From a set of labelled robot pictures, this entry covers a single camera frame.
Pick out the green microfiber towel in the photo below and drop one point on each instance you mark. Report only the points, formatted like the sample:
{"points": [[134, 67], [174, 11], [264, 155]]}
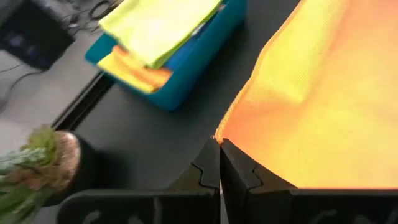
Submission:
{"points": [[155, 28]]}

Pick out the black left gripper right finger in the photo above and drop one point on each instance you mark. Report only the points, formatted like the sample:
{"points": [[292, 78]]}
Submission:
{"points": [[239, 180]]}

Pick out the orange microfiber towel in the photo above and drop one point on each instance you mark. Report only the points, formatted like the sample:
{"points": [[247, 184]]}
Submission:
{"points": [[326, 93], [146, 73]]}

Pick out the teal plastic bin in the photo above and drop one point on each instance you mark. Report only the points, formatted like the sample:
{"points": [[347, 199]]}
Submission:
{"points": [[186, 84]]}

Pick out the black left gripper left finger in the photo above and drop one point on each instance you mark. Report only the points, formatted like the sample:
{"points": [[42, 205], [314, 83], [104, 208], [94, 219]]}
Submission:
{"points": [[205, 174]]}

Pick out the potted succulent plant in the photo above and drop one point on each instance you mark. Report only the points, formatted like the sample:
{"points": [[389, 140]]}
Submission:
{"points": [[62, 161]]}

